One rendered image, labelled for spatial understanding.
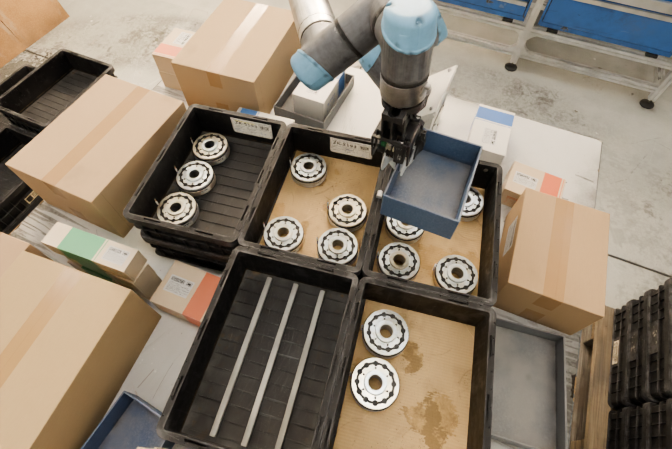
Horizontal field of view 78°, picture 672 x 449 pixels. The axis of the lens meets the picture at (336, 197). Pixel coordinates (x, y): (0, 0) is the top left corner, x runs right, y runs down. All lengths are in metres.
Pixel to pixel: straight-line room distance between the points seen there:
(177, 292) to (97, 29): 2.65
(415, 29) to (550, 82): 2.50
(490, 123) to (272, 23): 0.84
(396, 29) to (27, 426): 0.97
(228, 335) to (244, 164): 0.49
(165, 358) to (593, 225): 1.15
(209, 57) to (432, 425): 1.24
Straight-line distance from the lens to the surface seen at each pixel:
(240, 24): 1.63
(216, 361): 1.02
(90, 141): 1.37
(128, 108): 1.41
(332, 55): 0.71
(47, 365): 1.08
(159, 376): 1.19
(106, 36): 3.45
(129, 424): 1.19
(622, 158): 2.81
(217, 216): 1.17
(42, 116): 2.21
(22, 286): 1.19
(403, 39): 0.60
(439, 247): 1.11
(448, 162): 0.95
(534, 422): 1.19
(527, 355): 1.22
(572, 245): 1.21
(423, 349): 1.01
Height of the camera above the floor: 1.80
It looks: 57 degrees down
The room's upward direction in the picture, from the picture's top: 1 degrees clockwise
